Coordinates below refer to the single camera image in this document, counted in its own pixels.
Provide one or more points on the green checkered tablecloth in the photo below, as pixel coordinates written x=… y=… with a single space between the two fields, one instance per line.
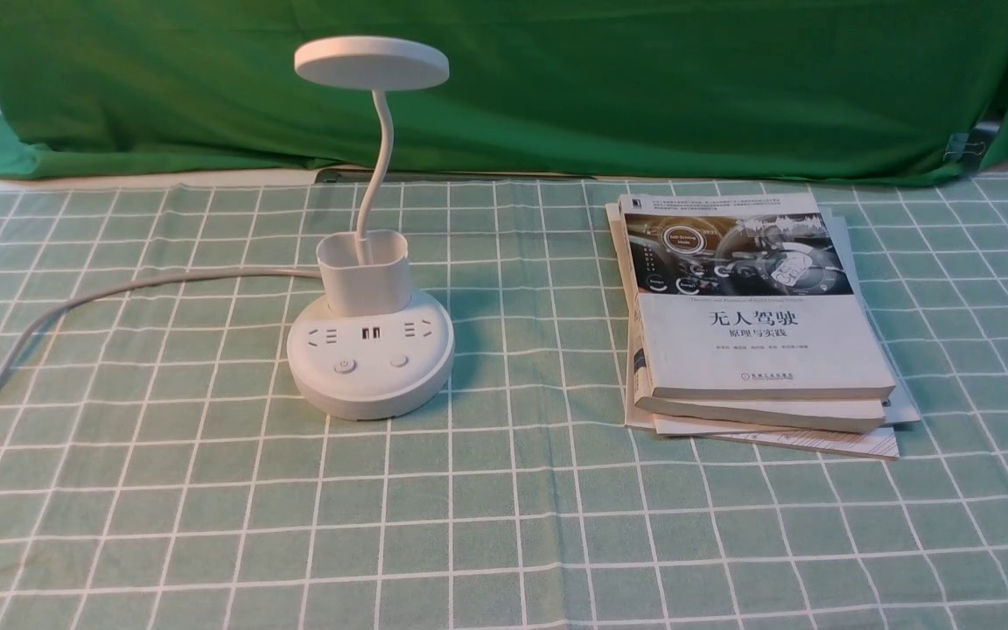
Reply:
x=159 y=469

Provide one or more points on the green backdrop cloth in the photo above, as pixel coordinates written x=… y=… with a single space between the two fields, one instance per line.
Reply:
x=828 y=91

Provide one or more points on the bottom thin booklet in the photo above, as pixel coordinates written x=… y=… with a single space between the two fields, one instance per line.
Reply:
x=784 y=424

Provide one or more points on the top white book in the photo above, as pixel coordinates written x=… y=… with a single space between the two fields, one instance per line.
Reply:
x=758 y=341

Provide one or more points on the white desk lamp with base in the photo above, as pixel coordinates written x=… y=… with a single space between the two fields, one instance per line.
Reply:
x=372 y=346

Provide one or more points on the metal binder clip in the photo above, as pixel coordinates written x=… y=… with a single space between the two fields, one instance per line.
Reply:
x=968 y=149

